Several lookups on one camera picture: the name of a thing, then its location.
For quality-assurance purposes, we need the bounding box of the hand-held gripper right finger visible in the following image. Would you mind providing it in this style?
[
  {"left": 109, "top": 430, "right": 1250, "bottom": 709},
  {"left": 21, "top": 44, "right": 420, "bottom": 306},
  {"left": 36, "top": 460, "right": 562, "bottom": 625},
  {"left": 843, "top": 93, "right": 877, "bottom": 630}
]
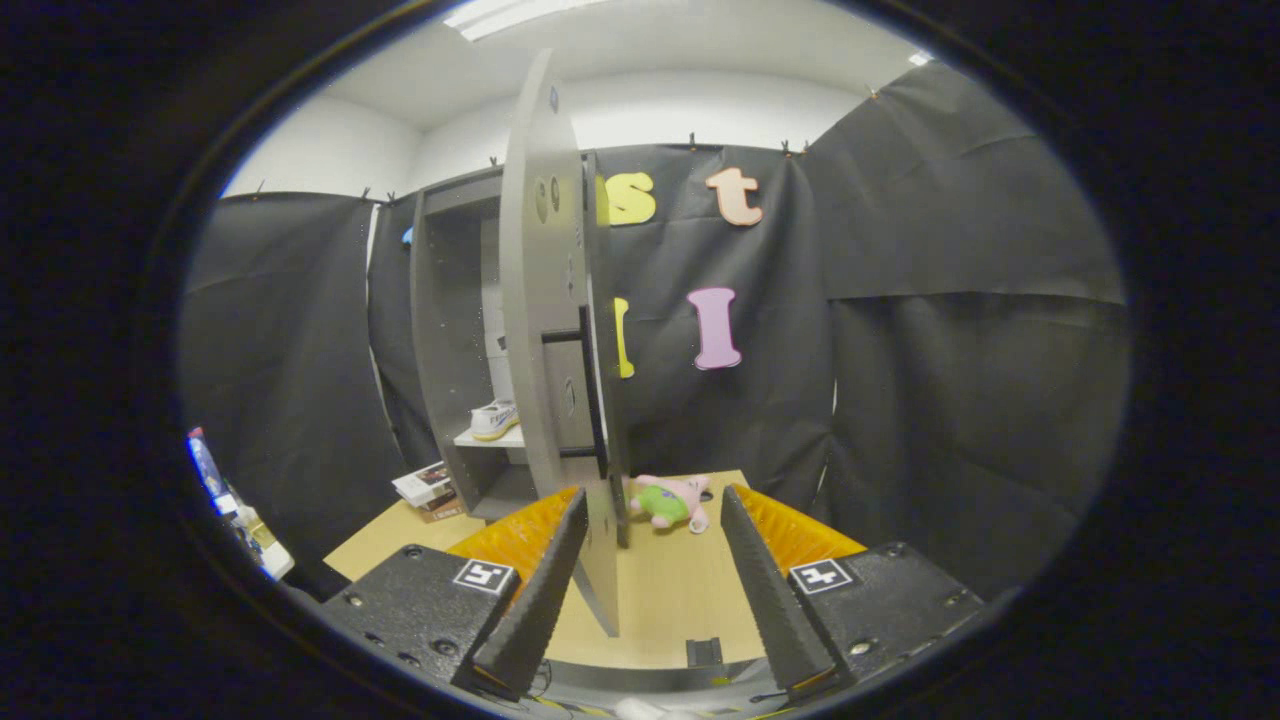
[{"left": 720, "top": 484, "right": 988, "bottom": 703}]

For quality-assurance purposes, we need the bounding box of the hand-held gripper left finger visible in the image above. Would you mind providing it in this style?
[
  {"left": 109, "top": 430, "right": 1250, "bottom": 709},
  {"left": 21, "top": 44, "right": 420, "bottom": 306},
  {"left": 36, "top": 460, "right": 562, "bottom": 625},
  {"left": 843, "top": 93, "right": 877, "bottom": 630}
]
[{"left": 322, "top": 486, "right": 589, "bottom": 701}]

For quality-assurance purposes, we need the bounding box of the grey shoe cabinet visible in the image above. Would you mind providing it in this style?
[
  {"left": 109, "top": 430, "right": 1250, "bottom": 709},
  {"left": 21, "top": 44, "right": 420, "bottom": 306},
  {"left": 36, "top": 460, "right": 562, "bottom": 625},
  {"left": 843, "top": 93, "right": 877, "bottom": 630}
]
[{"left": 408, "top": 150, "right": 633, "bottom": 549}]

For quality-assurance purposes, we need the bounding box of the pink and green plush toy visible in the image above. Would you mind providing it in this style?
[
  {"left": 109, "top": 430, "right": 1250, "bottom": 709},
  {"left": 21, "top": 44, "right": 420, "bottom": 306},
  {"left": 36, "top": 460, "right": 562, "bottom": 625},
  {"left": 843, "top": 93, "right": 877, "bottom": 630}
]
[{"left": 625, "top": 474, "right": 712, "bottom": 535}]

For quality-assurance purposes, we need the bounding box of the small stack of books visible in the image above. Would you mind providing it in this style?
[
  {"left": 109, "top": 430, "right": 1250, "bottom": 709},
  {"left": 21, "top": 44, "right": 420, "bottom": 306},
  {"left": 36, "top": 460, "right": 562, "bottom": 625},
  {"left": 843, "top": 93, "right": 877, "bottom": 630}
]
[{"left": 393, "top": 460, "right": 469, "bottom": 523}]

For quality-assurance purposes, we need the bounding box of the white and yellow box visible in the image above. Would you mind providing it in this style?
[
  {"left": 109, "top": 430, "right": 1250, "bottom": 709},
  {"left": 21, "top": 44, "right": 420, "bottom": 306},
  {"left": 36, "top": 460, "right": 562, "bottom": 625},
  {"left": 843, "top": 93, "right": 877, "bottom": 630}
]
[{"left": 225, "top": 500, "right": 297, "bottom": 582}]

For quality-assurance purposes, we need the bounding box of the black backdrop cloth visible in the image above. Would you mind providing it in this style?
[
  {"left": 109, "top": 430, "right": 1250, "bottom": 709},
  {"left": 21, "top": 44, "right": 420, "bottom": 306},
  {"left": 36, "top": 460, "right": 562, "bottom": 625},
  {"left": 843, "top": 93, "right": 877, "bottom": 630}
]
[{"left": 178, "top": 60, "right": 1131, "bottom": 601}]

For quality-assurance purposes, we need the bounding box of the blue and white packet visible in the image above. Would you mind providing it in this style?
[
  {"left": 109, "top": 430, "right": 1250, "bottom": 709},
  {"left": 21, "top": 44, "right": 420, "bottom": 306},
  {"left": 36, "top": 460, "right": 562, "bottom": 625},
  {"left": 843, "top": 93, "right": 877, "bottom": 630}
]
[{"left": 187, "top": 428, "right": 228, "bottom": 503}]

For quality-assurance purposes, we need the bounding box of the long ceiling light panel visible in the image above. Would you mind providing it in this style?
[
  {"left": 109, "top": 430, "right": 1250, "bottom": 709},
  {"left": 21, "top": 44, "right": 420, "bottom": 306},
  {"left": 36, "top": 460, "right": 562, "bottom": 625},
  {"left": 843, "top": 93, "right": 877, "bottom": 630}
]
[{"left": 443, "top": 0, "right": 611, "bottom": 43}]

